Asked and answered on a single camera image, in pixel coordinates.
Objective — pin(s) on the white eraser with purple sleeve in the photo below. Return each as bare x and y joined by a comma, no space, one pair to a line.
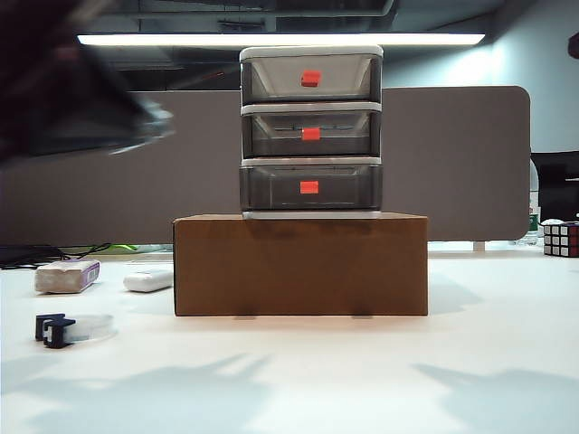
63,276

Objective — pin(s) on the smoky drawer holding flat items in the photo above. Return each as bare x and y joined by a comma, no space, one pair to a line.
271,145

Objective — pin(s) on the green flat item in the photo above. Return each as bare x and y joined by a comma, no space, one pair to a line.
121,248

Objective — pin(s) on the grey desk partition panel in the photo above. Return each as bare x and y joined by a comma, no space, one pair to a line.
452,158

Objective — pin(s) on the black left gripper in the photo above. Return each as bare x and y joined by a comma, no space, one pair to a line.
145,126

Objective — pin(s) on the brown cardboard box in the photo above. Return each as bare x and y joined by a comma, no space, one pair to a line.
298,267

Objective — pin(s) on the long ceiling light strip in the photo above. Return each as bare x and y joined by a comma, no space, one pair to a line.
280,39

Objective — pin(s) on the transparent tape black dispenser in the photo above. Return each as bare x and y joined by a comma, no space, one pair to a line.
56,332

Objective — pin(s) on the white oblong plastic case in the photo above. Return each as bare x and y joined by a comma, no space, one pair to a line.
147,280

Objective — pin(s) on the three-drawer plastic storage unit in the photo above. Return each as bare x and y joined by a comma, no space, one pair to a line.
312,50

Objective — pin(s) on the black Rubik's cube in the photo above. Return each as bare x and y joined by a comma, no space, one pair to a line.
563,239

